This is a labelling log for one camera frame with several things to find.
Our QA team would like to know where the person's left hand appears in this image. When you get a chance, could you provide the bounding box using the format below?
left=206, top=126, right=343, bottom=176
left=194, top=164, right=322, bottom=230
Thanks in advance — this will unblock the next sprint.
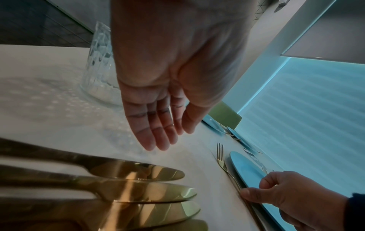
left=109, top=0, right=254, bottom=151

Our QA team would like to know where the person's right hand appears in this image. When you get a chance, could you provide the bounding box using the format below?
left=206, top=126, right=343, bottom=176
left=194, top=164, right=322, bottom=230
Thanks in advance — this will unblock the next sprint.
left=240, top=170, right=350, bottom=231

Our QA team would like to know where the pale window blind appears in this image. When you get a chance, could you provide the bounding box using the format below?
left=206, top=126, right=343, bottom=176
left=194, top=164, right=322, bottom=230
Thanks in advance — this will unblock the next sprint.
left=236, top=56, right=365, bottom=199

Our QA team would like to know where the green upholstered bench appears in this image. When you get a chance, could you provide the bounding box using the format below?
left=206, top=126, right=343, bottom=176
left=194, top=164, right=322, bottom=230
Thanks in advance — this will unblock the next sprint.
left=210, top=101, right=243, bottom=130

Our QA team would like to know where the grey ceiling fixture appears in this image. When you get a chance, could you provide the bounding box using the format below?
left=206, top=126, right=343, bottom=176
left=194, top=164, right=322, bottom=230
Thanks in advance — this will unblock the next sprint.
left=273, top=0, right=291, bottom=11

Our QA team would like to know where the white table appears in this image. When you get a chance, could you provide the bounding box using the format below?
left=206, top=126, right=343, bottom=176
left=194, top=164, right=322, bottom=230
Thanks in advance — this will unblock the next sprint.
left=0, top=44, right=275, bottom=231

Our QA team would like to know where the wire mesh panel green frame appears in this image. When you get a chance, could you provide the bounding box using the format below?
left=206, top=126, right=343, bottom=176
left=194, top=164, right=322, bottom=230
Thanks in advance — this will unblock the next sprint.
left=255, top=0, right=275, bottom=19

